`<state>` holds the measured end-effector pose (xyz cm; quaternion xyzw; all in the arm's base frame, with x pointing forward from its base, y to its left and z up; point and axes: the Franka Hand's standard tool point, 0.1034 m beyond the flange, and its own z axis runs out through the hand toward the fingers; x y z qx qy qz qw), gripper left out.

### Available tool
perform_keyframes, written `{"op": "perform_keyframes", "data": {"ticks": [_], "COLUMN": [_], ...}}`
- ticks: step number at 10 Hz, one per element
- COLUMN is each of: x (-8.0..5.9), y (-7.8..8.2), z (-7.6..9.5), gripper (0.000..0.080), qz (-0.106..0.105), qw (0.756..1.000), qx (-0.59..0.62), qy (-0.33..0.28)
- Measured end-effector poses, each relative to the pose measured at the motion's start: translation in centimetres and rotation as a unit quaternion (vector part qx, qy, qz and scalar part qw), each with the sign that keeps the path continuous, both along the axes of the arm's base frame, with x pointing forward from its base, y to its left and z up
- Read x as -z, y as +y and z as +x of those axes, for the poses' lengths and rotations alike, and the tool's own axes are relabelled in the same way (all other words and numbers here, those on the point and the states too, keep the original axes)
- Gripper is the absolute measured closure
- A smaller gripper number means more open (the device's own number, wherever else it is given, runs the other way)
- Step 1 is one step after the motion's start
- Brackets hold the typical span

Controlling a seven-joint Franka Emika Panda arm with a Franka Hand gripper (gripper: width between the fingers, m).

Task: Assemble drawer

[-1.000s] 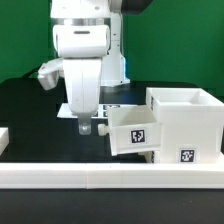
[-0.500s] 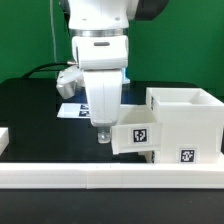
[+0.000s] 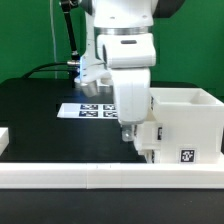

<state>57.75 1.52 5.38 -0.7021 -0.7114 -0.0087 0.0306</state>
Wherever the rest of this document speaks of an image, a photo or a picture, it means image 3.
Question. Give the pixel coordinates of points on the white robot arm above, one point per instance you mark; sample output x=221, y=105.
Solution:
x=116, y=17

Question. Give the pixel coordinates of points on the white block at left edge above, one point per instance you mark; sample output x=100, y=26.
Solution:
x=4, y=139

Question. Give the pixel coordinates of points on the white L-shaped border rail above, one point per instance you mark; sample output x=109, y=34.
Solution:
x=101, y=176

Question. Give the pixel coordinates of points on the white front drawer box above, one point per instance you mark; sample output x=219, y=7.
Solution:
x=149, y=155

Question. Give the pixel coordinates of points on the white drawer box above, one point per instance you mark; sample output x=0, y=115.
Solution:
x=149, y=155
x=148, y=136

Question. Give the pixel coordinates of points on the white marker sheet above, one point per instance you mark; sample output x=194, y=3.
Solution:
x=87, y=111

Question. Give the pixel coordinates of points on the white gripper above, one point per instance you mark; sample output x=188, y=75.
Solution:
x=128, y=59

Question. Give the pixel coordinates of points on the white drawer cabinet frame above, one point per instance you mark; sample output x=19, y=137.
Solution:
x=192, y=125

